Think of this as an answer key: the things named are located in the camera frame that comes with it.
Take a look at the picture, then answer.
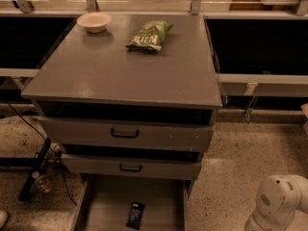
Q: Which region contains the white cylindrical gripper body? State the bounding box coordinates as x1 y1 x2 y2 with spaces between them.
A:
244 211 283 231

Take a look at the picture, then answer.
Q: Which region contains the dark blue rxbar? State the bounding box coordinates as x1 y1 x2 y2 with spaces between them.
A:
126 202 145 230

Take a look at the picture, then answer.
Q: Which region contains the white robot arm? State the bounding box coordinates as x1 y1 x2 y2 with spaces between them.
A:
244 175 308 231

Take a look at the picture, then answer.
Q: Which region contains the open bottom grey drawer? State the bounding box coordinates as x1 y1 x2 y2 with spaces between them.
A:
69 175 188 231

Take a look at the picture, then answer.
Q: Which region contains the grey drawer cabinet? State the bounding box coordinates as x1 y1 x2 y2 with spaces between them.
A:
20 13 223 191

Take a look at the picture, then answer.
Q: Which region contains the middle grey drawer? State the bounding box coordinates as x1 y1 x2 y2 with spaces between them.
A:
63 154 201 180

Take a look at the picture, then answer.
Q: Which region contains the top grey drawer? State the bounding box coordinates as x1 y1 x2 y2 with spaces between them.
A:
38 116 213 152

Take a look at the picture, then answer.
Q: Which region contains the green kettle chips bag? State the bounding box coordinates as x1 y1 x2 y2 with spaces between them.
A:
126 20 173 52

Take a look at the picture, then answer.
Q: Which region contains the small clear bottle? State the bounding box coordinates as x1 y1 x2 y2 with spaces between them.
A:
32 171 52 193

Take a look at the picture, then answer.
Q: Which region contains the black metal leg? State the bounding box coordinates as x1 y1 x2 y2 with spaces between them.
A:
18 138 51 202

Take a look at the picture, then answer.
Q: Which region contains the white shoe tip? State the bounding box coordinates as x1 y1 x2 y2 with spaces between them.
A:
0 210 8 229

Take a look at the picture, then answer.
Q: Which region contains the white paper bowl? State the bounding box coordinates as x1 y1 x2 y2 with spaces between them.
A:
77 12 112 33

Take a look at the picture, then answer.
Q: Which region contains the metal bracket under shelf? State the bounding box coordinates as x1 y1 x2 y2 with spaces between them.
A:
244 96 258 124

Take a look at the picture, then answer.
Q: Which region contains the black cable on floor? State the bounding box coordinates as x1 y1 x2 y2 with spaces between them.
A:
5 100 78 206

